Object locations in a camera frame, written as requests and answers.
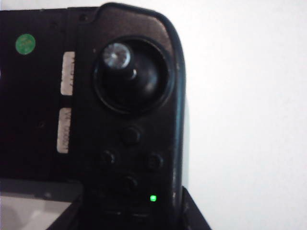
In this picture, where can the black handheld remote control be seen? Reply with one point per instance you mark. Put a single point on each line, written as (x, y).
(120, 148)

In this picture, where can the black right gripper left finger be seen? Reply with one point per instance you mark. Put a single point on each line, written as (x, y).
(24, 210)

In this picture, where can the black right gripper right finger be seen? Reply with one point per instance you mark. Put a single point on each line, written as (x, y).
(192, 215)

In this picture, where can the black metal-tipped joystick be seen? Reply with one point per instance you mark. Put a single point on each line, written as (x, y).
(116, 55)

